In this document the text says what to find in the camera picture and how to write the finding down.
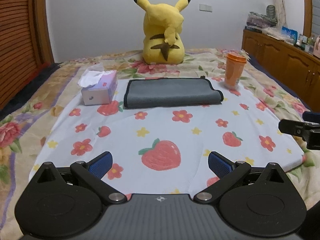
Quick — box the purple grey microfiber towel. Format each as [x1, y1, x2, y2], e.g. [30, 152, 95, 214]
[124, 77, 224, 109]

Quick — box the wooden side cabinet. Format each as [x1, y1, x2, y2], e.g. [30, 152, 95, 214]
[242, 29, 319, 112]

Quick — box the white strawberry print cloth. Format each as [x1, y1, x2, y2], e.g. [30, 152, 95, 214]
[31, 80, 303, 195]

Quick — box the clutter on cabinet top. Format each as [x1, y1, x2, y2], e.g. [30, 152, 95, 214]
[262, 26, 319, 59]

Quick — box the floral bed sheet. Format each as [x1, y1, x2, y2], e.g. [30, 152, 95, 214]
[1, 49, 319, 239]

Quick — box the purple tissue box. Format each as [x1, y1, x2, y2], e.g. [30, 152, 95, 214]
[78, 63, 118, 106]

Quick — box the orange lidded plastic cup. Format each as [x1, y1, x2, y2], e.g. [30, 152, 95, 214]
[225, 51, 247, 89]

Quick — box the yellow Pikachu plush toy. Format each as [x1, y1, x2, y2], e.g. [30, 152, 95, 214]
[134, 0, 191, 64]

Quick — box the wooden slatted headboard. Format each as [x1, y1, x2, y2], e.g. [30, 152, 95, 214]
[1, 0, 54, 108]

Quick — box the white wall switch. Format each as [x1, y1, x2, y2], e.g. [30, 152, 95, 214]
[199, 4, 213, 12]

